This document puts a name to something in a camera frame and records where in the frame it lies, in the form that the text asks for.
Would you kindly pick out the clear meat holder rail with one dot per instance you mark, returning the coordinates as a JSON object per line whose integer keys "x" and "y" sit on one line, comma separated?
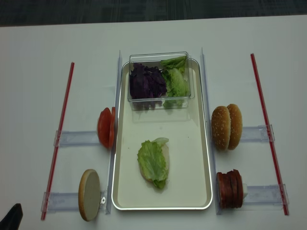
{"x": 263, "y": 197}

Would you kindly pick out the clear sesame bun holder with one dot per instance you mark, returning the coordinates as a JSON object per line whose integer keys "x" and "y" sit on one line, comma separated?
{"x": 262, "y": 133}

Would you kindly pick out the sesame bun top rear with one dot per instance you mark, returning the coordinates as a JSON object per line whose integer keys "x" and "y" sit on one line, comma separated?
{"x": 236, "y": 126}

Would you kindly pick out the right red strip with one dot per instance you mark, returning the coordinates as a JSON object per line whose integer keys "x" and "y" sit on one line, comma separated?
{"x": 272, "y": 146}

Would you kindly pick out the white rectangular serving tray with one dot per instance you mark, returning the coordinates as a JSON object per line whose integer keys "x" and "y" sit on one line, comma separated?
{"x": 189, "y": 183}

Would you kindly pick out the clear left bun holder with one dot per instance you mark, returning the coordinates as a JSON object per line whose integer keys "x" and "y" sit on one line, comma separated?
{"x": 56, "y": 202}

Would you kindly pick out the standing bun half left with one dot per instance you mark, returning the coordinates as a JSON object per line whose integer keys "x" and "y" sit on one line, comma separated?
{"x": 89, "y": 195}

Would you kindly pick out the lettuce leaf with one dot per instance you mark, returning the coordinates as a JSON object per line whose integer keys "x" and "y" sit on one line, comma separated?
{"x": 152, "y": 163}

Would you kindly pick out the shredded purple cabbage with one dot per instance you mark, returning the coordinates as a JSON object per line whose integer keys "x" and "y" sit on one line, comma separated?
{"x": 146, "y": 82}

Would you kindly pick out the outer tomato end slice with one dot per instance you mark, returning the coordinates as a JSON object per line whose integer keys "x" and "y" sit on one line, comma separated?
{"x": 103, "y": 127}

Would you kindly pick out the red tomato slice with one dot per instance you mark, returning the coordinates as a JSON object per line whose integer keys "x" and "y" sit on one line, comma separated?
{"x": 111, "y": 131}

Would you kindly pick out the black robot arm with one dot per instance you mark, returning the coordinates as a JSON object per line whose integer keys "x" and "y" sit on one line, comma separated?
{"x": 13, "y": 218}

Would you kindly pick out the sesame bun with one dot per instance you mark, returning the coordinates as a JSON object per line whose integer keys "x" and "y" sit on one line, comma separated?
{"x": 236, "y": 126}
{"x": 221, "y": 128}

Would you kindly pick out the clear tomato holder rail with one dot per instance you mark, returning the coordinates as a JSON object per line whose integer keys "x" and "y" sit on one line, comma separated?
{"x": 75, "y": 138}

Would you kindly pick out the green lettuce in container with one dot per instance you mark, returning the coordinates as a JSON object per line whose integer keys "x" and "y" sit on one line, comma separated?
{"x": 174, "y": 75}

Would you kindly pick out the white block behind meat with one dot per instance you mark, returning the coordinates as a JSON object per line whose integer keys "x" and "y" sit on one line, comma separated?
{"x": 245, "y": 190}

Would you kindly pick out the sesame bun top front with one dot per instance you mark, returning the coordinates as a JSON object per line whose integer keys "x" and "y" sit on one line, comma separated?
{"x": 221, "y": 128}

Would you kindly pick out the right clear tray rail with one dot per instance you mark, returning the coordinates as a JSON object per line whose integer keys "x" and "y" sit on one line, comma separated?
{"x": 209, "y": 133}

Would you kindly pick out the stack of meat slices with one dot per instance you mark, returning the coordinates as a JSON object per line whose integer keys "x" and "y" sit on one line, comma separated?
{"x": 230, "y": 189}

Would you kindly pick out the clear plastic salad container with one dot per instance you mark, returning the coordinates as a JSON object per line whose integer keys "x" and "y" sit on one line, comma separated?
{"x": 163, "y": 102}

